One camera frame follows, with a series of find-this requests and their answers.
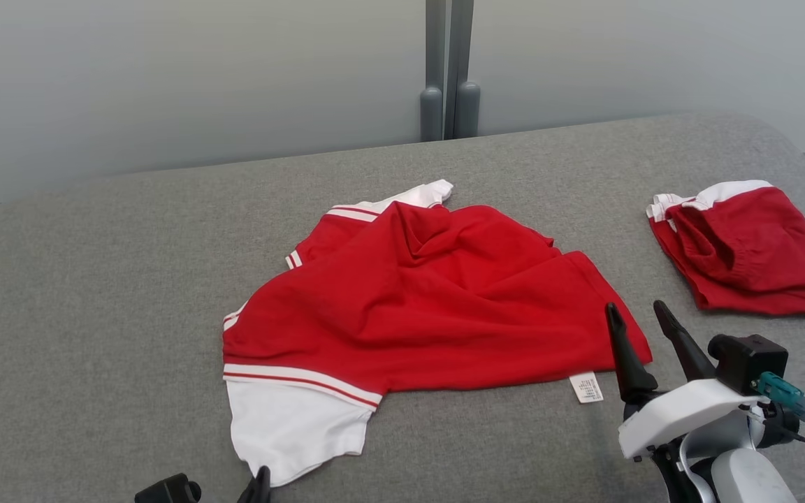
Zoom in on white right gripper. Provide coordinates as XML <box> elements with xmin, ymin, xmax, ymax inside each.
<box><xmin>605</xmin><ymin>300</ymin><xmax>771</xmax><ymax>462</ymax></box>

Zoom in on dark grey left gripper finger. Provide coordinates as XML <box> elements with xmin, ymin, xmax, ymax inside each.
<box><xmin>237</xmin><ymin>466</ymin><xmax>273</xmax><ymax>503</ymax></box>

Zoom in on red shorts with white stripe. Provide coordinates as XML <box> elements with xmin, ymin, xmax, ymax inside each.
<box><xmin>646</xmin><ymin>180</ymin><xmax>805</xmax><ymax>317</ymax></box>

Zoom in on red jersey with white sleeves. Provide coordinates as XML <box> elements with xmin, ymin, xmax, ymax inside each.
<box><xmin>222</xmin><ymin>180</ymin><xmax>654</xmax><ymax>488</ymax></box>

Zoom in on teal cable connector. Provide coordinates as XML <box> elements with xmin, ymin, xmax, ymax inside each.
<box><xmin>755</xmin><ymin>372</ymin><xmax>805</xmax><ymax>422</ymax></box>

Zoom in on grey metal partition post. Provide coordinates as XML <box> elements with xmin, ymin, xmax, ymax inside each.
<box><xmin>420</xmin><ymin>0</ymin><xmax>446</xmax><ymax>143</ymax></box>
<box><xmin>447</xmin><ymin>0</ymin><xmax>481</xmax><ymax>140</ymax></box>

